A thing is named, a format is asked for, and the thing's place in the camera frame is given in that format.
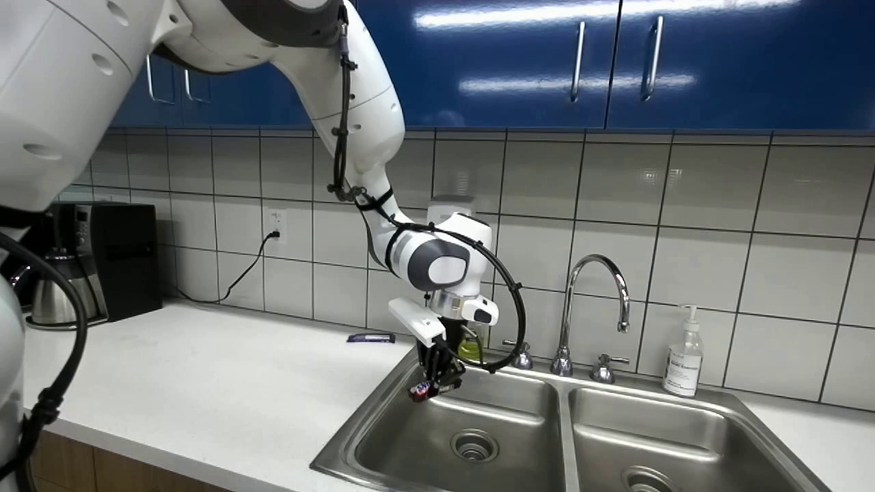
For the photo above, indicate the stainless steel double sink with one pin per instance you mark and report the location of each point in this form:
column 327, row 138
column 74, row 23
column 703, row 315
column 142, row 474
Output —
column 510, row 401

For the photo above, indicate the dark blue flat wrapper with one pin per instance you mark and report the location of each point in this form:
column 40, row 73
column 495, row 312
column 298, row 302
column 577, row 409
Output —
column 369, row 338

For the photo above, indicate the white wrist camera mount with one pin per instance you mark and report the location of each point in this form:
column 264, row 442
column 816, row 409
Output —
column 413, row 319

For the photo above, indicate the wooden lower cabinet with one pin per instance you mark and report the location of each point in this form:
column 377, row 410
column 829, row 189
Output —
column 109, row 469

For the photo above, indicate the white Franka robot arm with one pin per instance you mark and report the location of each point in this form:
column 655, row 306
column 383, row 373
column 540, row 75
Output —
column 365, row 100

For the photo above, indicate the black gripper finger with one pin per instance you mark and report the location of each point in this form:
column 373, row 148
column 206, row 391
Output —
column 453, row 376
column 421, row 377

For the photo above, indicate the steel coffee carafe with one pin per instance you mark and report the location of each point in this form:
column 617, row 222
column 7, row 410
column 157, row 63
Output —
column 57, row 297

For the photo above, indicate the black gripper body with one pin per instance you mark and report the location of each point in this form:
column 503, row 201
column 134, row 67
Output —
column 437, row 346

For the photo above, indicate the black coffee maker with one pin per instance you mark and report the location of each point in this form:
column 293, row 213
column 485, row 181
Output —
column 127, row 264

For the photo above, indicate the white wall outlet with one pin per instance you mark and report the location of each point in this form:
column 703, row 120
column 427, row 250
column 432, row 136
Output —
column 275, row 222

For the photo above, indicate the chrome gooseneck faucet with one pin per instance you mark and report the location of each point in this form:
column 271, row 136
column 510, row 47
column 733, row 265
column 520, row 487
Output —
column 566, row 319

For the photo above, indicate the clear pump soap bottle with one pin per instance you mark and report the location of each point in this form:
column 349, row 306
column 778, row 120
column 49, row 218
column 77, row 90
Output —
column 682, row 365

